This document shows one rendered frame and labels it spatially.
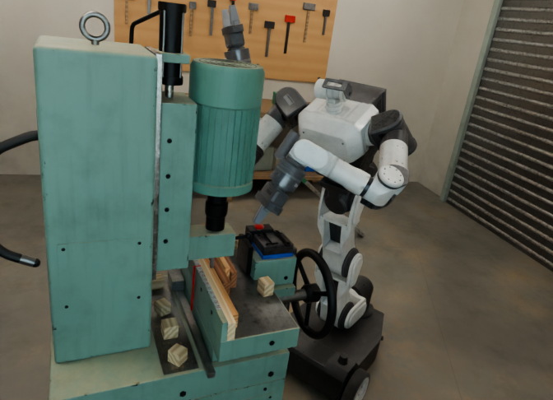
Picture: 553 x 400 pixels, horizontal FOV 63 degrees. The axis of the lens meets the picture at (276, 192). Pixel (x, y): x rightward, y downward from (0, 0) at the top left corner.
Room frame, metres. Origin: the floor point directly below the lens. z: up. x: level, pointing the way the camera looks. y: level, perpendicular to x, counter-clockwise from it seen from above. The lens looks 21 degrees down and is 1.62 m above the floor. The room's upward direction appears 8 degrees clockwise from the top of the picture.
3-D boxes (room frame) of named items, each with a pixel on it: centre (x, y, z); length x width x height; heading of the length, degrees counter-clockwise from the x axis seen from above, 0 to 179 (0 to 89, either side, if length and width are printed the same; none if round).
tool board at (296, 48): (4.33, 0.61, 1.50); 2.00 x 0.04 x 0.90; 109
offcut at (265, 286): (1.07, 0.00, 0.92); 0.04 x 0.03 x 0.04; 33
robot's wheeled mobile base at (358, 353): (1.94, -0.39, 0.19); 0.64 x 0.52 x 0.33; 146
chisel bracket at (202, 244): (1.08, 0.17, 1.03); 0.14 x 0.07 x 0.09; 116
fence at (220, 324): (1.12, 0.21, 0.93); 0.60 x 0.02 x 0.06; 26
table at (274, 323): (1.18, 0.08, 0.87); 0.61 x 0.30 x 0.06; 26
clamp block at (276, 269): (1.22, 0.00, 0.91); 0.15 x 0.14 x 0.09; 26
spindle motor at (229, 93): (1.09, 0.15, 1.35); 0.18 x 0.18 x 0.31
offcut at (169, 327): (0.97, 0.23, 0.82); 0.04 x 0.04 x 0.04; 28
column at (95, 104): (0.96, 0.41, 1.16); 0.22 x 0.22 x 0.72; 26
